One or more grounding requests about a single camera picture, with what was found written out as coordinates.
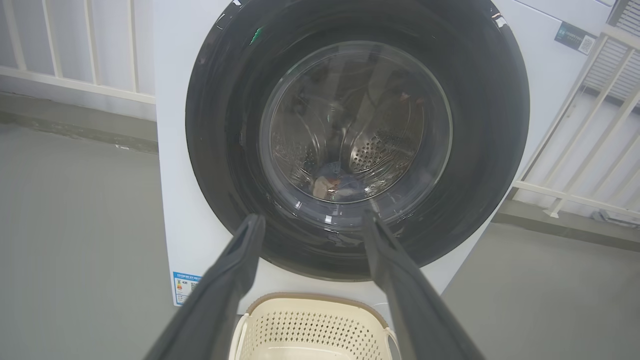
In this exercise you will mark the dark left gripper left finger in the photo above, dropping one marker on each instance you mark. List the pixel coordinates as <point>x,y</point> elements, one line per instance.
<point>215,310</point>

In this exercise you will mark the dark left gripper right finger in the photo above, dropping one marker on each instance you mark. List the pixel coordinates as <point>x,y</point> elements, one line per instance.
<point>420,315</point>

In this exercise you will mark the grey washing machine door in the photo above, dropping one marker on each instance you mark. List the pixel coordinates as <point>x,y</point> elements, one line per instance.
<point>225,125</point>

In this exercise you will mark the white front-load washing machine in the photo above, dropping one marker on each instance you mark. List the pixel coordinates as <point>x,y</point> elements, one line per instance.
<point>175,150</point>

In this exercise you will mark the stainless steel washing machine drum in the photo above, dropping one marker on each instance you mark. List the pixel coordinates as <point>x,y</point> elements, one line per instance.
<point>370,150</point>

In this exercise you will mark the blue energy label sticker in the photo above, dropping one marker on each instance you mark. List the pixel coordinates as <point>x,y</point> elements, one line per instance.
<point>182,287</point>

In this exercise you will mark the cream perforated laundry basket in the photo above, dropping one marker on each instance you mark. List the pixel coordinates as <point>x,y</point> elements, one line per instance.
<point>310,325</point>

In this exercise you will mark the white railing with foot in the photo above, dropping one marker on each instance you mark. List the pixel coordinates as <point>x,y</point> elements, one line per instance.
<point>565,192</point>

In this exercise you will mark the dark QR code sticker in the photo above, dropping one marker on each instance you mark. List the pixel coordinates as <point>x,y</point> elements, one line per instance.
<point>572,36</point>

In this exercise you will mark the grey louvred vent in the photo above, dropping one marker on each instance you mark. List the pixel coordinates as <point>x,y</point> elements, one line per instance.
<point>612,60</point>

